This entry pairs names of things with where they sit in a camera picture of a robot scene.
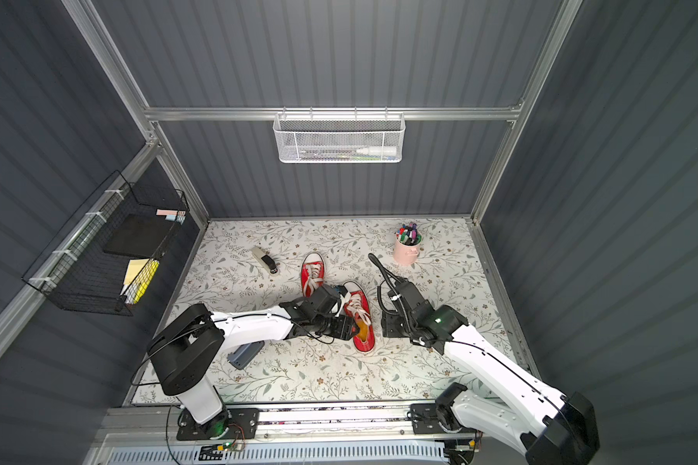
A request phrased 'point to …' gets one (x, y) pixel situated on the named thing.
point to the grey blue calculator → (244, 355)
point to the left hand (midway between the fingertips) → (353, 329)
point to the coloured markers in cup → (408, 234)
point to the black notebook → (141, 234)
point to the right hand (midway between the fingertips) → (393, 322)
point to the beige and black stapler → (265, 260)
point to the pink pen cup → (405, 255)
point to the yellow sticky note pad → (139, 278)
